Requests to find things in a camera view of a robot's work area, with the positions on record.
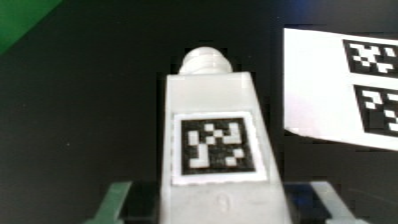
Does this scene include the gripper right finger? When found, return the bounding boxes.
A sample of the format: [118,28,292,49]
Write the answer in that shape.
[283,181,370,224]

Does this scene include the white fiducial marker base sheet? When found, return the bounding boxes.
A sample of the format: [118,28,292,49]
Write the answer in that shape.
[285,28,398,151]

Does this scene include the white table leg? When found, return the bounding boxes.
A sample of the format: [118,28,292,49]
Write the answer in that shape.
[160,47,292,224]

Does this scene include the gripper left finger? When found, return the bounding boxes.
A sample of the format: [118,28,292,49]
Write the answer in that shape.
[82,181,162,224]

